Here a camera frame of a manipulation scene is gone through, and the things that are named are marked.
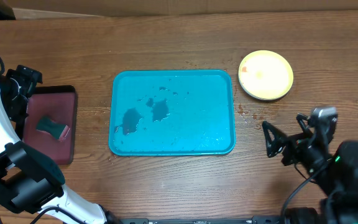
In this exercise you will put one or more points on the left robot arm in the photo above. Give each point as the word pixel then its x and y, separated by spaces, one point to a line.
pixel 29 180

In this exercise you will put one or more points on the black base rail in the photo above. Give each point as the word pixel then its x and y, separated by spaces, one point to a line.
pixel 258 219

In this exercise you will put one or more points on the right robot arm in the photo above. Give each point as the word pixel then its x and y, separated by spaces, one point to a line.
pixel 335 174

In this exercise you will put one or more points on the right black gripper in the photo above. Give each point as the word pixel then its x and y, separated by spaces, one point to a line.
pixel 294 143

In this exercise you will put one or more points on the yellow-green plate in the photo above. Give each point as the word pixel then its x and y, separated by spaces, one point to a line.
pixel 265 75

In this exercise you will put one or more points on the teal plastic serving tray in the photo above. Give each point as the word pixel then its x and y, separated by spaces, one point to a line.
pixel 172 113

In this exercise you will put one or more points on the green and pink sponge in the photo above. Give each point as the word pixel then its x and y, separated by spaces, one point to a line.
pixel 57 130

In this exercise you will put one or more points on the black tray with maroon liquid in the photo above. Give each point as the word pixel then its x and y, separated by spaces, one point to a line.
pixel 59 103

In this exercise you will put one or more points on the brown cardboard backdrop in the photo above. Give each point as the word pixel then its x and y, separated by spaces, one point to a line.
pixel 180 7

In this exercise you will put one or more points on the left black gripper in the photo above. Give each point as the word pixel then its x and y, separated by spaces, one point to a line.
pixel 28 78

